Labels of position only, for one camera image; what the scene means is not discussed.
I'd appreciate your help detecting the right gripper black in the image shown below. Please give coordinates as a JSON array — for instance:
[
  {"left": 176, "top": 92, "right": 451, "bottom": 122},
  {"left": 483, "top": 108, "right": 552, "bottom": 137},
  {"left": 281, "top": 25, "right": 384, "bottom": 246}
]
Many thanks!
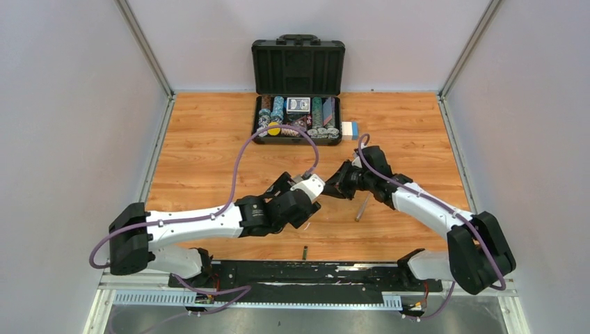
[{"left": 324, "top": 159, "right": 374, "bottom": 201}]

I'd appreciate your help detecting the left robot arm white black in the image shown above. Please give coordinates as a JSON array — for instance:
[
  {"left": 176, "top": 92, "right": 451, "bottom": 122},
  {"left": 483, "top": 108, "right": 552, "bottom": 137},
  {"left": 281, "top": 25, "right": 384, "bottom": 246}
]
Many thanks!
[{"left": 109, "top": 173, "right": 325, "bottom": 287}]

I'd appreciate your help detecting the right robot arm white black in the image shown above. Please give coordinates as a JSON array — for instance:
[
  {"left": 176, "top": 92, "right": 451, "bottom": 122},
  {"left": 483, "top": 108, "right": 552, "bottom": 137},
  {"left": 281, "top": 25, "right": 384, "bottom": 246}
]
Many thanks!
[{"left": 324, "top": 146, "right": 516, "bottom": 295}]

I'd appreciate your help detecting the yellow poker chip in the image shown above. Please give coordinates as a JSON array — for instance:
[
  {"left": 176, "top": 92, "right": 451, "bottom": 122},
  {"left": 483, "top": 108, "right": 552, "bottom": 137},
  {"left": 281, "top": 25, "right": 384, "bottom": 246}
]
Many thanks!
[{"left": 267, "top": 122, "right": 281, "bottom": 136}]

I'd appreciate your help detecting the white blue card box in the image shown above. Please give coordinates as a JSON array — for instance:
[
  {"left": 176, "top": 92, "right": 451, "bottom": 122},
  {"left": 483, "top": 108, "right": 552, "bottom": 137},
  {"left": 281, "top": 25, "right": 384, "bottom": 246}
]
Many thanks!
[{"left": 341, "top": 121, "right": 359, "bottom": 141}]

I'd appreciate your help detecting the teal poker chip stack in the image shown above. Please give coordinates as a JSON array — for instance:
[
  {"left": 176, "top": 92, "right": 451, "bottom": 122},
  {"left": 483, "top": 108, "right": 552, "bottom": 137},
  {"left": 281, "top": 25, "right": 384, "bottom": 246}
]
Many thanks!
[{"left": 271, "top": 96, "right": 285, "bottom": 122}]

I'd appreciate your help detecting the blue playing card deck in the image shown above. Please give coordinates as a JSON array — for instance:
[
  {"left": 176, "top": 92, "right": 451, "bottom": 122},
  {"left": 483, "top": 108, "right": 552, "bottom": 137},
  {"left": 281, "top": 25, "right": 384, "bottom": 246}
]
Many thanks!
[{"left": 285, "top": 97, "right": 311, "bottom": 114}]

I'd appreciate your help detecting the green poker chip stack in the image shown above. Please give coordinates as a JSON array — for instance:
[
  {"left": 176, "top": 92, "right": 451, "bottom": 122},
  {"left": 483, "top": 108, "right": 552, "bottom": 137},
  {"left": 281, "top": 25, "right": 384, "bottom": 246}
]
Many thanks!
[{"left": 311, "top": 97, "right": 323, "bottom": 129}]

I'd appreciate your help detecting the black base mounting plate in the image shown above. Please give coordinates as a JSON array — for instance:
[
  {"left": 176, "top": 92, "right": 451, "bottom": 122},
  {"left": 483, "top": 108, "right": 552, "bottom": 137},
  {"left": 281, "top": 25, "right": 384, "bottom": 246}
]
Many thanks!
[{"left": 185, "top": 260, "right": 443, "bottom": 305}]

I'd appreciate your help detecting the black poker chip case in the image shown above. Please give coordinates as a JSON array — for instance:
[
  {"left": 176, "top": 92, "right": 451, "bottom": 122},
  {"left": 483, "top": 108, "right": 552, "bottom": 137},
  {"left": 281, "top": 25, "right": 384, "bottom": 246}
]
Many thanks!
[{"left": 251, "top": 34, "right": 346, "bottom": 146}]

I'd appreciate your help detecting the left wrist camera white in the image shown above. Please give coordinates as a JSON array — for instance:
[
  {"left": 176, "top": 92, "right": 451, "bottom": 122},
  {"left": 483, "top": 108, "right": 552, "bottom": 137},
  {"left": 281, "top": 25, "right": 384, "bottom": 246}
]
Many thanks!
[{"left": 290, "top": 174, "right": 325, "bottom": 202}]

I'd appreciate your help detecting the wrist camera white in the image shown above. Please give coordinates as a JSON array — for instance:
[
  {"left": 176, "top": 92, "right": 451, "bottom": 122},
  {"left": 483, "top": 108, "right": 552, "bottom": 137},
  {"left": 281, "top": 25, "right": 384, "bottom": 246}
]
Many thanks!
[
  {"left": 290, "top": 174, "right": 325, "bottom": 202},
  {"left": 351, "top": 149, "right": 363, "bottom": 168}
]

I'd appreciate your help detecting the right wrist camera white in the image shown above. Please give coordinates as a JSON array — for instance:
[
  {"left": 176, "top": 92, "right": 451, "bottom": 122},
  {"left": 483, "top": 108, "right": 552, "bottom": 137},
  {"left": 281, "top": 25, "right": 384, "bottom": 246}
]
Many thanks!
[{"left": 351, "top": 149, "right": 363, "bottom": 168}]

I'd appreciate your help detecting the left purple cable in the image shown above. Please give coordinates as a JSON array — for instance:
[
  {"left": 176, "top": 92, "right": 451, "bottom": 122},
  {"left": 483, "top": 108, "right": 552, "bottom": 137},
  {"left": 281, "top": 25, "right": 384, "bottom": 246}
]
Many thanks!
[{"left": 88, "top": 124, "right": 321, "bottom": 270}]

